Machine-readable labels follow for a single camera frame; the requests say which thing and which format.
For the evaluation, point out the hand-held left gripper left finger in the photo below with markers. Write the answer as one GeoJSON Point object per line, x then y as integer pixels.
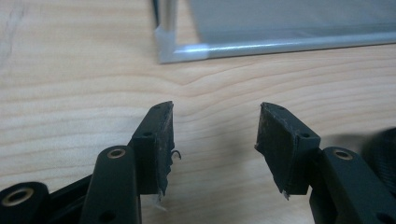
{"type": "Point", "coordinates": [152, 149]}

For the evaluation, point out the silver metal tray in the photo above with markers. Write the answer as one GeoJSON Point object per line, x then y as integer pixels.
{"type": "Point", "coordinates": [280, 21]}

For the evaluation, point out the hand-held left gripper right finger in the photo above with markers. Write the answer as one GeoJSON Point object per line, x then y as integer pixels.
{"type": "Point", "coordinates": [289, 149]}

